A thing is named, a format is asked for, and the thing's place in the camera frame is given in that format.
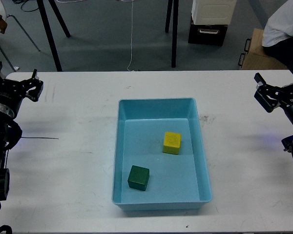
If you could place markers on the black table leg right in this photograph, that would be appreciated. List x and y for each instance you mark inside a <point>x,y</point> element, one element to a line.
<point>172,12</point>

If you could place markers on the black storage box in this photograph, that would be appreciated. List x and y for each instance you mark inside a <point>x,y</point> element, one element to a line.
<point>207,34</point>

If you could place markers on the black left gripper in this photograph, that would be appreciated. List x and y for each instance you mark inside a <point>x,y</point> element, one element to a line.
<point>13,92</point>

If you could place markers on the light blue plastic box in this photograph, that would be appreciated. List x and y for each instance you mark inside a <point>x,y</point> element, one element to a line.
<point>175,181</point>

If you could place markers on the green wooden block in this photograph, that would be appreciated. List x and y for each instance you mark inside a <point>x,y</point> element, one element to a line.
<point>138,178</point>

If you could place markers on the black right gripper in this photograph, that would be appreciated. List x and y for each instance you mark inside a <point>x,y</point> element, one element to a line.
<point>271,97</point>

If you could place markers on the white chair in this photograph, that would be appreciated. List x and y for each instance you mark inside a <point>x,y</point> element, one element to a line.
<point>5,16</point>

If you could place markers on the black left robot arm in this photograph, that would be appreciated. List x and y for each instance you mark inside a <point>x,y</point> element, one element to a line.
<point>10,134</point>

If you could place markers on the brown cardboard box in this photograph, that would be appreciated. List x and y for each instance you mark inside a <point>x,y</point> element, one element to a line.
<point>254,57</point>

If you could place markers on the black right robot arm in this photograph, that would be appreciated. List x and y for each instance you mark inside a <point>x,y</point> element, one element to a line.
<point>288,141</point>

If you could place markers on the seated person white shirt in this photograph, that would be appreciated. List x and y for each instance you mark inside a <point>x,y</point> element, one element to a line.
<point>277,39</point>

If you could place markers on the yellow wooden block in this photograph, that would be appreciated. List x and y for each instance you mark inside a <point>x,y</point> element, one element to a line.
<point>172,143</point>

